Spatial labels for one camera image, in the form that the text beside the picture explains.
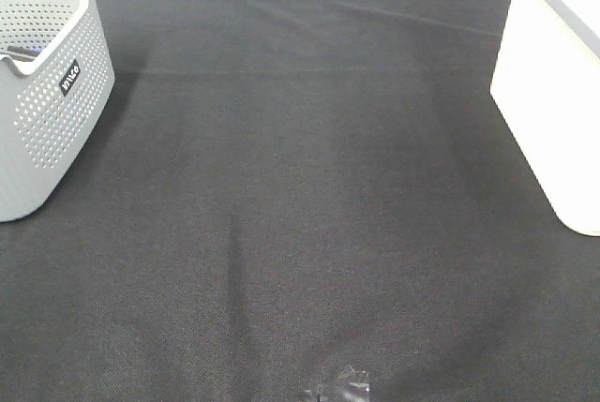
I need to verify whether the black table cloth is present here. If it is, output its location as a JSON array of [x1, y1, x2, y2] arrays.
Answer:
[[1, 0, 599, 401]]

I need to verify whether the black tape piece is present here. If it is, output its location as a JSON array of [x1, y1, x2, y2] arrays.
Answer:
[[296, 365, 370, 402]]

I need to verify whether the grey perforated plastic basket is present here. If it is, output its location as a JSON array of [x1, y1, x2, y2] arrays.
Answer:
[[1, 0, 115, 222]]

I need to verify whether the white plastic basket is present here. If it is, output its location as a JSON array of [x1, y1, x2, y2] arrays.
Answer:
[[490, 0, 599, 236]]

